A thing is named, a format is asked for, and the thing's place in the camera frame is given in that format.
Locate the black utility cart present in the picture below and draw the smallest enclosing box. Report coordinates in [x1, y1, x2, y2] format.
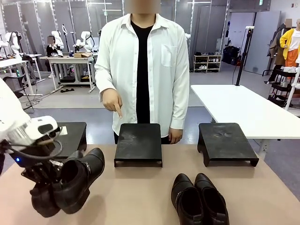
[268, 67, 300, 107]

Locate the black bags pile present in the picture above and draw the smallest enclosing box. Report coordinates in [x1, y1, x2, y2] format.
[222, 45, 241, 66]

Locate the person in yellow jacket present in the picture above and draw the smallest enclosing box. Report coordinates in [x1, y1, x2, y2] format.
[279, 18, 300, 68]

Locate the seated person in black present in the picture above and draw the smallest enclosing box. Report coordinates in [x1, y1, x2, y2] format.
[45, 36, 60, 79]

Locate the wooden shoe rack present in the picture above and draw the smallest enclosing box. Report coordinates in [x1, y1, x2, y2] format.
[193, 54, 222, 73]

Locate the person's left hand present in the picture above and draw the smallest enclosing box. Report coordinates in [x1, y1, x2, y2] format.
[168, 127, 183, 144]

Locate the person's right forearm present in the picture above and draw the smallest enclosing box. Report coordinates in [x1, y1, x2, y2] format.
[94, 63, 119, 100]

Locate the cardboard box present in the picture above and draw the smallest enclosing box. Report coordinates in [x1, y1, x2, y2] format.
[73, 52, 93, 59]

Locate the person's left forearm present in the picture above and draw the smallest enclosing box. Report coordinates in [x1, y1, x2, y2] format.
[169, 79, 190, 130]

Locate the person's right hand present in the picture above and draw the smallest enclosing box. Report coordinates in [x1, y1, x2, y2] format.
[102, 89, 123, 119]

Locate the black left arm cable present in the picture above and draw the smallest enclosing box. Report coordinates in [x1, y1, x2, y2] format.
[0, 138, 64, 163]

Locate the person in dark coat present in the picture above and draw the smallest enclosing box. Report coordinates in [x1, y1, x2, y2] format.
[264, 22, 287, 84]

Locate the person in white shirt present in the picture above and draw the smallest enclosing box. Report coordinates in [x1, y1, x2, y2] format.
[94, 0, 190, 145]

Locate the large white table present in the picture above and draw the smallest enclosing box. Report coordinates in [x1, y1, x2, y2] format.
[190, 84, 300, 152]

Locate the black leather buckle shoe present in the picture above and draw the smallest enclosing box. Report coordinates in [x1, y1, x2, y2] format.
[194, 172, 230, 225]
[51, 147, 105, 214]
[171, 172, 205, 225]
[30, 151, 84, 218]

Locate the black camera pole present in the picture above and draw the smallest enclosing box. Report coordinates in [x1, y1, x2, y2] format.
[235, 26, 255, 86]

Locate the black shoe stand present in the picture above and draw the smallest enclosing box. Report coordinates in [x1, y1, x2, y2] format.
[114, 123, 163, 168]
[197, 122, 260, 168]
[48, 121, 88, 160]

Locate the black office chair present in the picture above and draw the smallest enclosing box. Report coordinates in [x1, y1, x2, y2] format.
[1, 75, 35, 114]

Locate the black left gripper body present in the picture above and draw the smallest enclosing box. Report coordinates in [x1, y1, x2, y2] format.
[13, 151, 60, 186]

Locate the white desk with box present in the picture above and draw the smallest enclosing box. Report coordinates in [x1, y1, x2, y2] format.
[39, 55, 96, 94]

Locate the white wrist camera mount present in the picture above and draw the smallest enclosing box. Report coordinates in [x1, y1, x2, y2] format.
[30, 115, 68, 143]

